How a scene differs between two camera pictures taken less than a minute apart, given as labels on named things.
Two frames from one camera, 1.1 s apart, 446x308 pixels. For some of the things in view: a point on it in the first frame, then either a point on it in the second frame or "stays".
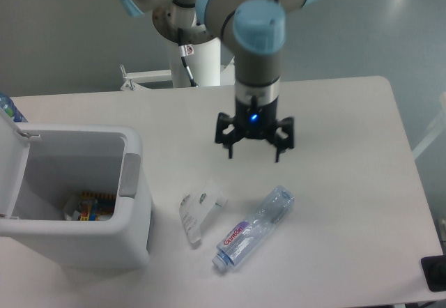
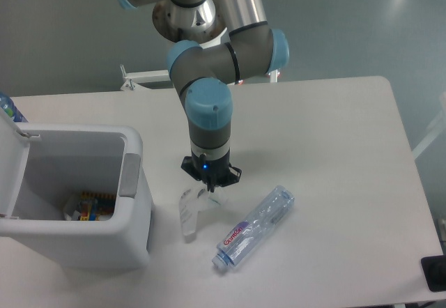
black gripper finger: (281, 144) to (212, 184)
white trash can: (43, 166) stays
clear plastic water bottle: (243, 238) stays
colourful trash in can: (92, 206) stays
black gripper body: (256, 121) to (212, 173)
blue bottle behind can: (10, 108) stays
